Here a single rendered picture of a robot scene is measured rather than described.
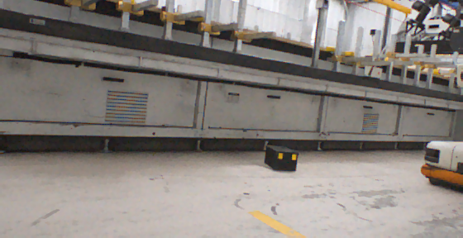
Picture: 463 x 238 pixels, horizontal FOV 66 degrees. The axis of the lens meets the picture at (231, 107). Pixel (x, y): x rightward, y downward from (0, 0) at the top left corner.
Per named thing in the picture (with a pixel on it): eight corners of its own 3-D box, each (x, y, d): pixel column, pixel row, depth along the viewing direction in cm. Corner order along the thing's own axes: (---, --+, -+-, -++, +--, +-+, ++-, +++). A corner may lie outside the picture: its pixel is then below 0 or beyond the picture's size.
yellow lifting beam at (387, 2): (410, 18, 807) (412, 3, 806) (365, 0, 709) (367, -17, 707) (407, 18, 815) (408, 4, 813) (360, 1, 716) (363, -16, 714)
